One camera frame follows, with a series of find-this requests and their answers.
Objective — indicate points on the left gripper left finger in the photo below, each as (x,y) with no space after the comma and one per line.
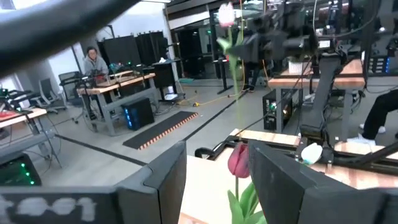
(161,186)

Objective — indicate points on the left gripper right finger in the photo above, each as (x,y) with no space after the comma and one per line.
(295,193)

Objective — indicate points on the white artificial tulip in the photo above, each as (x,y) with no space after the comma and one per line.
(311,153)

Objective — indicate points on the pink artificial tulip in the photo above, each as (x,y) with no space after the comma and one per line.
(226,14)

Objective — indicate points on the dark red artificial tulip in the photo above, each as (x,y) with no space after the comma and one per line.
(238,160)

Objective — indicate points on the wooden desk grey legs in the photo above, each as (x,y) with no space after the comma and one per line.
(18,115)
(286,83)
(124,81)

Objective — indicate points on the black hazard striped floor mat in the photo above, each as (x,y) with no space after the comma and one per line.
(158,130)

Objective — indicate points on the black computer tower blue lights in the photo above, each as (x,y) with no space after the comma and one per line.
(140,113)

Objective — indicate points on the black cabinet row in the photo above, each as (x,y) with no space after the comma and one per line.
(124,49)

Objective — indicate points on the black computer green lights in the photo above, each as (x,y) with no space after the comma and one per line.
(15,171)

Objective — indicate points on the grey office chair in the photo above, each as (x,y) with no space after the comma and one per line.
(46,88)

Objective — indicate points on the black pedestal stand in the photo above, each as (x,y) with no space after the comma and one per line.
(223,74)

